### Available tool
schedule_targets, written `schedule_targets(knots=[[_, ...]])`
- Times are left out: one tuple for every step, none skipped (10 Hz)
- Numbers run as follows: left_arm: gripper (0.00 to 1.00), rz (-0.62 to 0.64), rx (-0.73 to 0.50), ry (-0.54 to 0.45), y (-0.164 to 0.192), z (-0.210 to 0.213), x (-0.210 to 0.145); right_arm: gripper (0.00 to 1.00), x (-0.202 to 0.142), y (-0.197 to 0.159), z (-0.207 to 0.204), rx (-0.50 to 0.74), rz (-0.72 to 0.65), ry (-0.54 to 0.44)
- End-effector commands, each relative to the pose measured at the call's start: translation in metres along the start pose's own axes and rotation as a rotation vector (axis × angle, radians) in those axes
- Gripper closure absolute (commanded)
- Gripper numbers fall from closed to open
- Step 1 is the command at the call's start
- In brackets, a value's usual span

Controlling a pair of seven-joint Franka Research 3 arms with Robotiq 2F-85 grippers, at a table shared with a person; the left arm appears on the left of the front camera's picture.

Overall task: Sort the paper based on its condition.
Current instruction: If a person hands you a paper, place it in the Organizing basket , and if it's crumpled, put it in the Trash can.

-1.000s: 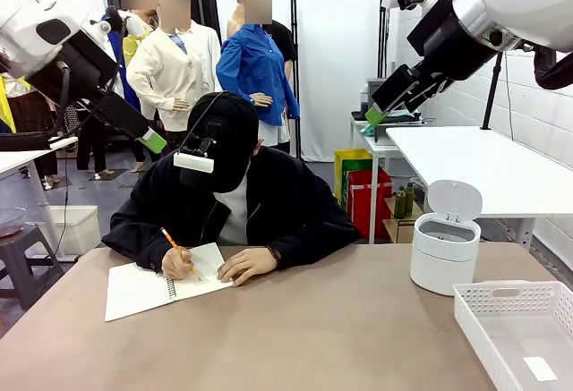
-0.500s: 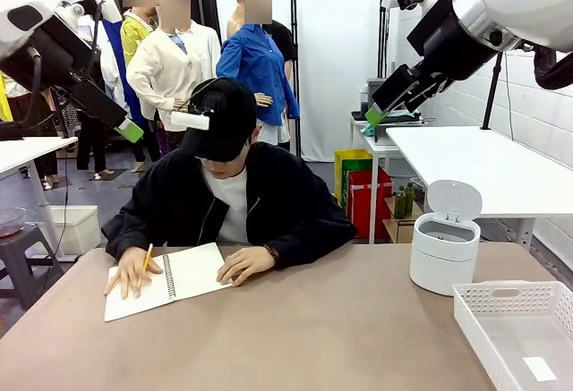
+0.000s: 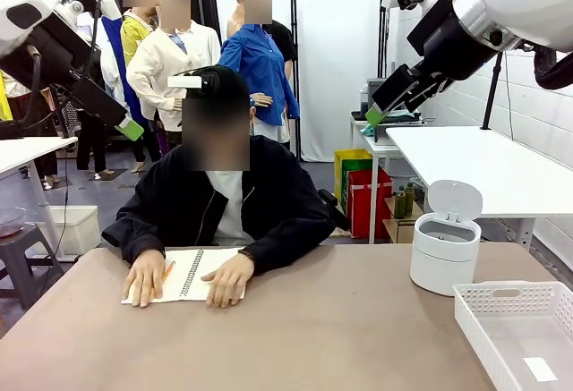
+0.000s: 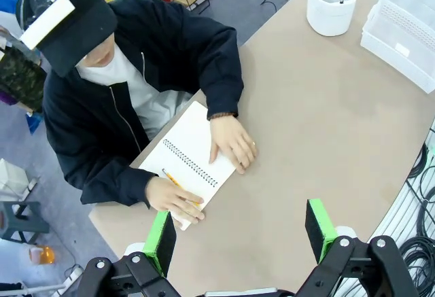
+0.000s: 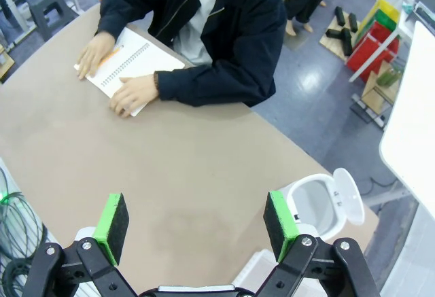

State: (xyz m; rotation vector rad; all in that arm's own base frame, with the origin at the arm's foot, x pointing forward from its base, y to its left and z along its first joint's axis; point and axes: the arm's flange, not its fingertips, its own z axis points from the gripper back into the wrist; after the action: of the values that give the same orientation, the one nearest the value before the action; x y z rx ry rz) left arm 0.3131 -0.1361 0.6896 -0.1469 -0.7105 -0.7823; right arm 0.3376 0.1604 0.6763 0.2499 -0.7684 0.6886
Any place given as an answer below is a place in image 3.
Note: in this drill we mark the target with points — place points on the orange pencil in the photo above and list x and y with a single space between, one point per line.
169 269

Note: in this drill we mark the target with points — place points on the mannequin in cream jacket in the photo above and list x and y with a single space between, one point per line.
156 69

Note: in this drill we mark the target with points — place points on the black office chair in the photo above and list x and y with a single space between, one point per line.
333 205

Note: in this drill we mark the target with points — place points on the white spiral notebook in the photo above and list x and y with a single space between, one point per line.
183 283

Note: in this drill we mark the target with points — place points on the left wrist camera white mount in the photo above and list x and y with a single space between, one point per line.
107 4

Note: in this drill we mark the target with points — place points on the dark green cloth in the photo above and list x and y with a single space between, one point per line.
407 116

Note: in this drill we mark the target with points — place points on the person's left hand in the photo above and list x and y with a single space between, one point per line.
230 281

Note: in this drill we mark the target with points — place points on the teal cloth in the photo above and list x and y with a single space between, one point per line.
367 130

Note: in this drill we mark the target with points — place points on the green bottle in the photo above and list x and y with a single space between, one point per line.
399 203
410 201

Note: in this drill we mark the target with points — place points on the person's right forearm black sleeve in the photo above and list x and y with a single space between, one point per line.
130 239

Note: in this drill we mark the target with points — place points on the black baseball cap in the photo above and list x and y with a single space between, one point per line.
233 80

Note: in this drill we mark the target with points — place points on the red storage box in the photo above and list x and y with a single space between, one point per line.
367 212

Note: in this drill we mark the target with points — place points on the mannequin in black shirt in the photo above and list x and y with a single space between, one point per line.
284 42

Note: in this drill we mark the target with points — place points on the glass bowl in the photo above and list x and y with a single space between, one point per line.
11 225

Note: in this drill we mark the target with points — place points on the small white paper slip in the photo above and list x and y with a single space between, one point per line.
539 368

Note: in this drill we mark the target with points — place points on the white perforated plastic basket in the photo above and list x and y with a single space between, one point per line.
474 319

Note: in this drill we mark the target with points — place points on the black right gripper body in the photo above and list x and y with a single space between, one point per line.
452 42

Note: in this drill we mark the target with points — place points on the yellow and green bag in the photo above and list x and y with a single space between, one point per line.
344 158

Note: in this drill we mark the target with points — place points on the person's left forearm black sleeve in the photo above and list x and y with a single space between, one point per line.
291 243

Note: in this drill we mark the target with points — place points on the white backdrop sheet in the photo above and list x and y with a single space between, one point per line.
340 73

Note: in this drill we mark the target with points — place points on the mannequin in blue shirt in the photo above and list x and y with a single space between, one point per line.
255 60

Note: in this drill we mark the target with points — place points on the wooden shelf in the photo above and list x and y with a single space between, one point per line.
398 230

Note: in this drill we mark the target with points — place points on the white storage bin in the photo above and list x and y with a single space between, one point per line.
80 230

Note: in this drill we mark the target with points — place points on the head-mounted camera white box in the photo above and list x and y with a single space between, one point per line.
183 81

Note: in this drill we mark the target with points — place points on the mannequin in yellow shirt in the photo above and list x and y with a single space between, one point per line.
132 37

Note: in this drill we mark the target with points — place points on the grey plastic stool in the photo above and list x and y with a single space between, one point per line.
22 248

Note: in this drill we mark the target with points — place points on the blue hanging cloth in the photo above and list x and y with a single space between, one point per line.
117 51

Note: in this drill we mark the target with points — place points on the person's right hand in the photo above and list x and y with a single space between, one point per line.
145 279

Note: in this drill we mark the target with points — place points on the yellow cloth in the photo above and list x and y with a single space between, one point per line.
5 100

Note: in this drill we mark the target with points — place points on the large white table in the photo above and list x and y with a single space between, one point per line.
492 163

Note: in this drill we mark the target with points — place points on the grey box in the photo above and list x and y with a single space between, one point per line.
372 84

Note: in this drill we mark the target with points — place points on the white lidded trash bin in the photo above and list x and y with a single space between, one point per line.
441 270

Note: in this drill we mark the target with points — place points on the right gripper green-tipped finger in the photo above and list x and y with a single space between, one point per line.
430 87
396 89

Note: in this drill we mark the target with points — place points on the mannequin in white shirt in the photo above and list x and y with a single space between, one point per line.
91 149

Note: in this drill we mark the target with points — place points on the person in black jacket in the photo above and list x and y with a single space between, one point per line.
277 185

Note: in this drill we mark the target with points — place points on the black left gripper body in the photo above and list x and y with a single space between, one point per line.
53 51

